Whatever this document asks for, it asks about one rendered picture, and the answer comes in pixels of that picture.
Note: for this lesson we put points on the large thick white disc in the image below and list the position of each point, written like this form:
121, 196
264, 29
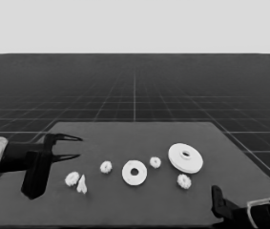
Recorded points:
177, 159

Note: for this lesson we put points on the small white T-shaped piece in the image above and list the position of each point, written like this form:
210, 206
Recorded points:
82, 187

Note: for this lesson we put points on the white round carrier with pins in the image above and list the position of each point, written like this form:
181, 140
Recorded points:
141, 179

